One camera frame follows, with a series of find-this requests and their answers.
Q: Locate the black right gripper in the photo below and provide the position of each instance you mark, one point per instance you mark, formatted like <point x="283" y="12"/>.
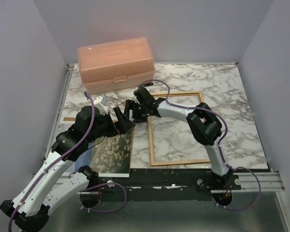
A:
<point x="130" y="105"/>

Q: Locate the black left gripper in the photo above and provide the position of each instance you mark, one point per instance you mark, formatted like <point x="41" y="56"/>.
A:
<point x="125" y="124"/>

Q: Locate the flower field photo print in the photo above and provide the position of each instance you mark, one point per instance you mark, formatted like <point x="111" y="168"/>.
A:
<point x="111" y="154"/>

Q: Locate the brown frame backing board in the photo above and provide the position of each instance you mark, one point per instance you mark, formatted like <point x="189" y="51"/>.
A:
<point x="131" y="149"/>

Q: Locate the brown wooden picture frame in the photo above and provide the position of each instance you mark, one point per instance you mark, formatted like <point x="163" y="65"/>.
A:
<point x="151" y="139"/>

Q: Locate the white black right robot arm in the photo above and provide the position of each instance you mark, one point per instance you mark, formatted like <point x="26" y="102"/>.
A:
<point x="203" y="123"/>

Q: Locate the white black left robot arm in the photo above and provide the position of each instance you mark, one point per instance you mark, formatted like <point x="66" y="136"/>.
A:
<point x="31" y="209"/>

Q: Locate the black green marker pen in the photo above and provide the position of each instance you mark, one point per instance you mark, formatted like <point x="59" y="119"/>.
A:
<point x="147" y="84"/>

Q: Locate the pink plastic storage box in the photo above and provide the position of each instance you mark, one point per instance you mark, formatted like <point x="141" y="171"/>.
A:
<point x="115" y="65"/>

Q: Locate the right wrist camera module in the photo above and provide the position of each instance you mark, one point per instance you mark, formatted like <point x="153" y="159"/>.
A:
<point x="143" y="96"/>

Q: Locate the black robot mounting base rail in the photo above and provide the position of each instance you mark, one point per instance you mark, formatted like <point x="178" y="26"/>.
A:
<point x="147" y="185"/>

